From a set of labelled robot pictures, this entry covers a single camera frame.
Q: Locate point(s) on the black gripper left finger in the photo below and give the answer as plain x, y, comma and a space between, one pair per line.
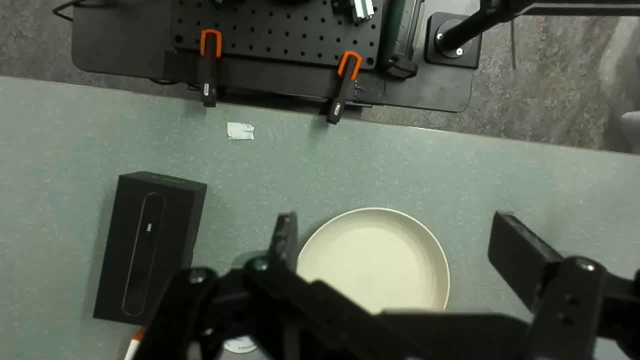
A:
283, 243

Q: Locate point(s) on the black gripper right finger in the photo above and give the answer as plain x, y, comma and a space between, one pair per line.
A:
520, 251

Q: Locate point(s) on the white round plate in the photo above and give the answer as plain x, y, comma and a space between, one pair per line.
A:
380, 261

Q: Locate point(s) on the white tape scrap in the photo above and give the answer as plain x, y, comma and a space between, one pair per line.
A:
241, 130

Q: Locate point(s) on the orange black clamp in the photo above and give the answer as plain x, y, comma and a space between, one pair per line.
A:
342, 82
211, 61

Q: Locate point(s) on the black perforated breadboard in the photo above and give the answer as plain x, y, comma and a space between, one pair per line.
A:
280, 31

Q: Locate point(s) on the black stand base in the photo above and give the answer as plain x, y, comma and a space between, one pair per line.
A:
461, 41

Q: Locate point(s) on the black stand pole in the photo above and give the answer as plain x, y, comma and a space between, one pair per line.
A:
481, 20

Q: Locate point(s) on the silver metal fitting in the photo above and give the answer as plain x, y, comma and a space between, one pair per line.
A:
356, 9

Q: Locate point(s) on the black stereo camera box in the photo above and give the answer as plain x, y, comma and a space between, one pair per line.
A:
150, 246

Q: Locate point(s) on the dark green black bracket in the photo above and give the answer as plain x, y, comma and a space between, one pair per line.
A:
401, 41

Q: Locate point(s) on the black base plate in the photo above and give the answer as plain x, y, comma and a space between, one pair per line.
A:
113, 41

